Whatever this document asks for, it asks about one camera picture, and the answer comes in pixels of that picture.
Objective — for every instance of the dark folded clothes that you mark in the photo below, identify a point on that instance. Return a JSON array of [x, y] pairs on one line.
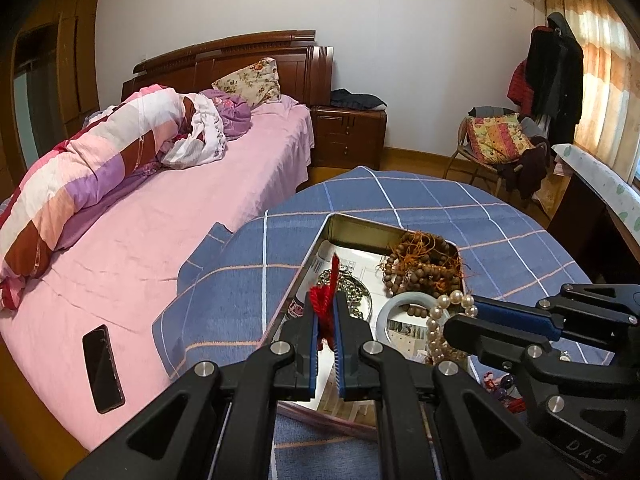
[[357, 100]]

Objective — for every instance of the dark wooden headboard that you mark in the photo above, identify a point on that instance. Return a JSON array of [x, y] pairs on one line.
[[300, 67]]

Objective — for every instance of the bed with pink sheet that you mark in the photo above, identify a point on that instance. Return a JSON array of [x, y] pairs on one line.
[[165, 220]]

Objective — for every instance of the pale jade bangle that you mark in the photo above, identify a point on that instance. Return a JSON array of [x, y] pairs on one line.
[[387, 312]]

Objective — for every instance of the floral yellow cushion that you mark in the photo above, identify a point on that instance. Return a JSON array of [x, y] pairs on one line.
[[497, 137]]

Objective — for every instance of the dark wooden desk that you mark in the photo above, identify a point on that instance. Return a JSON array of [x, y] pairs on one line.
[[580, 220]]

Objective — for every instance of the black smartphone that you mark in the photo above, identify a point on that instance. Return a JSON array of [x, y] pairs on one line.
[[102, 367]]

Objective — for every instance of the orange patterned curtain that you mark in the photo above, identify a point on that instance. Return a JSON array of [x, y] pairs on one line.
[[600, 60]]

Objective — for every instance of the purple cloth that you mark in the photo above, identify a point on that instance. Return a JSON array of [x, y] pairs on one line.
[[235, 115]]

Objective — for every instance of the brown wooden wardrobe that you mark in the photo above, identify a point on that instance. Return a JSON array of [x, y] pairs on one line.
[[55, 75]]

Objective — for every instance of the floral pillow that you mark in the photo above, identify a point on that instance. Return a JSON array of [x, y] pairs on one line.
[[252, 82]]

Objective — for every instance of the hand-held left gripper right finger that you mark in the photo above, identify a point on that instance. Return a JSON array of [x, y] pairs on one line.
[[341, 357]]

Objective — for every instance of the pink patchwork quilt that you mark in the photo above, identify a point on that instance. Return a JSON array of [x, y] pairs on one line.
[[85, 170]]

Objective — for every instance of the black hanging coat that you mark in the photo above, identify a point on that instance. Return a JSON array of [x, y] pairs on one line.
[[557, 70]]

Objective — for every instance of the dark garment on chair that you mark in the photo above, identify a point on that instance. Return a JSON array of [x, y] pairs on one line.
[[530, 170]]

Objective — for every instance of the red hanging garment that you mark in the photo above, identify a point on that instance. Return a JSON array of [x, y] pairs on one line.
[[520, 87]]

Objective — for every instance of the rectangular metal tin box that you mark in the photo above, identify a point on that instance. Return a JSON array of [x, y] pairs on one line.
[[350, 230]]

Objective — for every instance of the wooden nightstand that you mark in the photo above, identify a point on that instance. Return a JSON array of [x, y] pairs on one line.
[[350, 135]]

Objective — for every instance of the metal frame chair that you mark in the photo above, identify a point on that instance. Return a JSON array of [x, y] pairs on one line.
[[462, 160]]

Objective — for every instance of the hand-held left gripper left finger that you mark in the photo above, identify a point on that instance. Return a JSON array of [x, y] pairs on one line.
[[313, 347]]

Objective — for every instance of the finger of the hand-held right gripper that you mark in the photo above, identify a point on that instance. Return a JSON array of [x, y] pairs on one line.
[[490, 335], [510, 312]]

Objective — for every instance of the green leaf print cloth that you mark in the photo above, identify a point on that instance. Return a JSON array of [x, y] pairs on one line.
[[600, 180]]

